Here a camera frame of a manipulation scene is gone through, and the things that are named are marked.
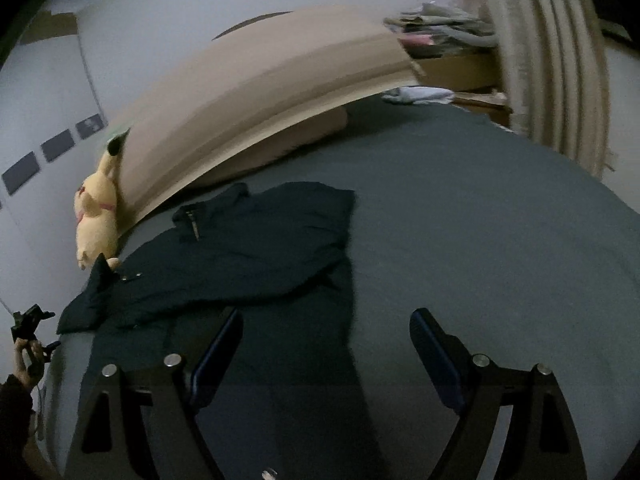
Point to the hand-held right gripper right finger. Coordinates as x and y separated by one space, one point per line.
439 360

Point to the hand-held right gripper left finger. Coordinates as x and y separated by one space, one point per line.
216 360

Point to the dark jacket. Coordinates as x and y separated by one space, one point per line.
250 260

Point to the person's left forearm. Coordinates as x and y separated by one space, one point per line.
14 410

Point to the pile of folded clothes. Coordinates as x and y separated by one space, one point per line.
445 25

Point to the person's left hand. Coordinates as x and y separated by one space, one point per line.
24 362

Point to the yellow plush toy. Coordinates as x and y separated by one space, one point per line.
95 225

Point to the white wardrobe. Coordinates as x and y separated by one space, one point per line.
45 100

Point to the beige pillow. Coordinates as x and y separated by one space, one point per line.
300 135

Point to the flat cardboard box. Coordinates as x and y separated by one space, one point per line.
485 105

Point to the white cloth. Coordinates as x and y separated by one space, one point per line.
417 95

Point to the open cardboard box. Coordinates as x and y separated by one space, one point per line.
460 71

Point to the beige curtain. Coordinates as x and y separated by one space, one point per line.
550 60

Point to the round wooden headboard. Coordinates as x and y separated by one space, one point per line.
250 25

